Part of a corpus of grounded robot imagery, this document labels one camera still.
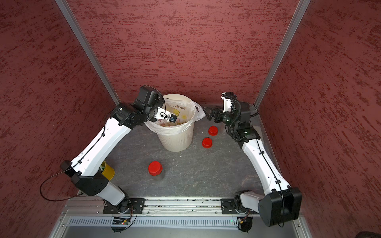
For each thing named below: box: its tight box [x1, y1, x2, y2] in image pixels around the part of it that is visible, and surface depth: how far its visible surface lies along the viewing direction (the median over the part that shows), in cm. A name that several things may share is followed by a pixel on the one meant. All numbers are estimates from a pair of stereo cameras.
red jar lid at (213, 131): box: [208, 125, 219, 137], surface depth 105 cm
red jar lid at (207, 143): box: [201, 137, 213, 149], surface depth 98 cm
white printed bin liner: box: [144, 98, 206, 135], surface depth 76 cm
